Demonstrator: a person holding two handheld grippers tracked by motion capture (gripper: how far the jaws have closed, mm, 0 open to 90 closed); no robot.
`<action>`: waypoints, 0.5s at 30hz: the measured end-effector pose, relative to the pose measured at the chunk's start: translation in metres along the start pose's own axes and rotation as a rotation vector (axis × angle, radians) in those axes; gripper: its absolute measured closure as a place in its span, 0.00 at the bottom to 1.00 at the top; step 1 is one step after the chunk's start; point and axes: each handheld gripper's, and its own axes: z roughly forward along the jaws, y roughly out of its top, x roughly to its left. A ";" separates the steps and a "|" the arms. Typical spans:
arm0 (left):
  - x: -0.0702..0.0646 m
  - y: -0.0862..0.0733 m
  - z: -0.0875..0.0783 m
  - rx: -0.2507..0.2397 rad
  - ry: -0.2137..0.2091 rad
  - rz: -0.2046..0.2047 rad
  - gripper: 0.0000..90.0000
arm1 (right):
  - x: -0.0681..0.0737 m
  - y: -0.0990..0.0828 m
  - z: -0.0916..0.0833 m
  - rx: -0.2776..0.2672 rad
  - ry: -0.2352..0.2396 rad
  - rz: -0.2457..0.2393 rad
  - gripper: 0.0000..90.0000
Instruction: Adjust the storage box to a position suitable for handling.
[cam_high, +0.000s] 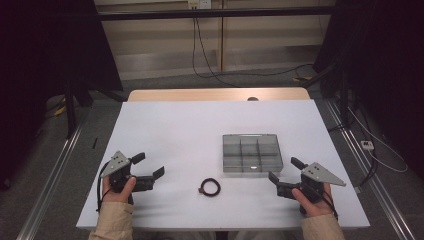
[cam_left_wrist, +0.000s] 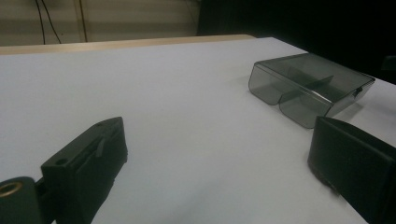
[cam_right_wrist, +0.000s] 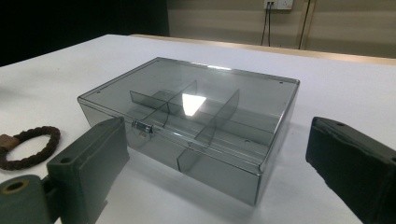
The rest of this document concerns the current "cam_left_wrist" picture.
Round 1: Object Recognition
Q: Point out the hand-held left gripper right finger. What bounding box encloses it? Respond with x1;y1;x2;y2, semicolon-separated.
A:
307;116;396;224

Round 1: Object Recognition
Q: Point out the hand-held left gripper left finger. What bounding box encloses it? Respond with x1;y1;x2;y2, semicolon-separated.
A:
40;117;129;224

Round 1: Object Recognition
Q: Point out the transparent grey plastic compartment box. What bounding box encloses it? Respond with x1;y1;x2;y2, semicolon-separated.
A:
247;52;376;130

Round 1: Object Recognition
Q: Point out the light wooden table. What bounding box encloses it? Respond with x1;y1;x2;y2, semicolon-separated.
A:
0;34;257;57

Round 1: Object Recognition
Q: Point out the black curtain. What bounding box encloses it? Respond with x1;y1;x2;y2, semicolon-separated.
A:
196;0;396;86

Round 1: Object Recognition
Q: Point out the black wall cable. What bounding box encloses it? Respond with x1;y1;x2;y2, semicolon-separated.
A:
34;0;47;46
41;0;63;45

